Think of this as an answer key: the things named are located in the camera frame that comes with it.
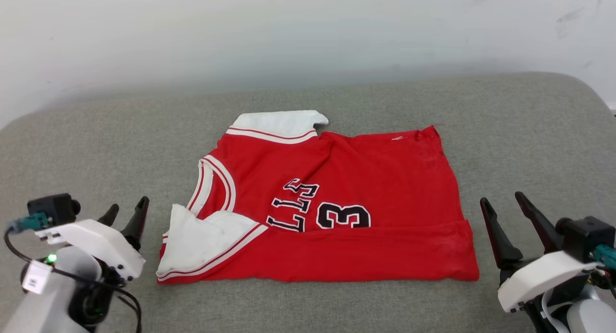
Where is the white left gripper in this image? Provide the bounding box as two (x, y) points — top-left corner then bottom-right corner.
(35, 196), (150, 282)

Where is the white paper tag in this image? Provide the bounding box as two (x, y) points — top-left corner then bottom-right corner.
(21, 260), (53, 295)

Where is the grey fabric sofa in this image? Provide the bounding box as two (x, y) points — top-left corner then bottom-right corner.
(0, 72), (616, 333)

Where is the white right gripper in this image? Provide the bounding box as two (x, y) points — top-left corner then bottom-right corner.
(479, 191), (601, 314)

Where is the white cable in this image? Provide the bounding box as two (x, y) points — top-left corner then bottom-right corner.
(540, 287), (572, 333)

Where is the red basketball jersey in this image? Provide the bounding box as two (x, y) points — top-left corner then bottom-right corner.
(156, 110), (480, 285)

